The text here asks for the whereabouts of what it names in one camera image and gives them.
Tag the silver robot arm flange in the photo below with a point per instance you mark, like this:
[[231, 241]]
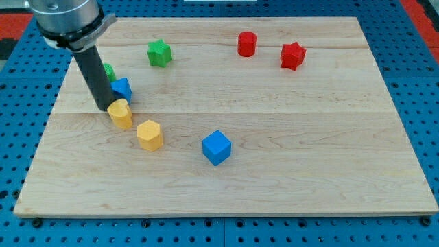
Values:
[[74, 25]]

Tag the blue cube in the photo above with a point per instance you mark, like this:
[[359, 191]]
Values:
[[216, 147]]

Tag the yellow hexagon block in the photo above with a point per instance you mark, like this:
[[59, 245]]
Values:
[[150, 135]]

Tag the wooden board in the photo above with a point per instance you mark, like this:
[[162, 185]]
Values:
[[324, 140]]

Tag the red cylinder block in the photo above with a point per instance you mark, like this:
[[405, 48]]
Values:
[[246, 45]]

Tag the green star block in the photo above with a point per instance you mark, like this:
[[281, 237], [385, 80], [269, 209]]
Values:
[[159, 53]]

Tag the red star block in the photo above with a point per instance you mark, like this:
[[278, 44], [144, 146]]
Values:
[[292, 56]]

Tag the yellow heart block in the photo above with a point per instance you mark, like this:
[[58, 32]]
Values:
[[120, 114]]

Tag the blue triangle block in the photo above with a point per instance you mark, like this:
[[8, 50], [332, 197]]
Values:
[[121, 89]]

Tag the green cylinder block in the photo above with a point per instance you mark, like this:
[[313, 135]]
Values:
[[110, 72]]

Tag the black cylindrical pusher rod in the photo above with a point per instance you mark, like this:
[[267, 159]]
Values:
[[93, 71]]

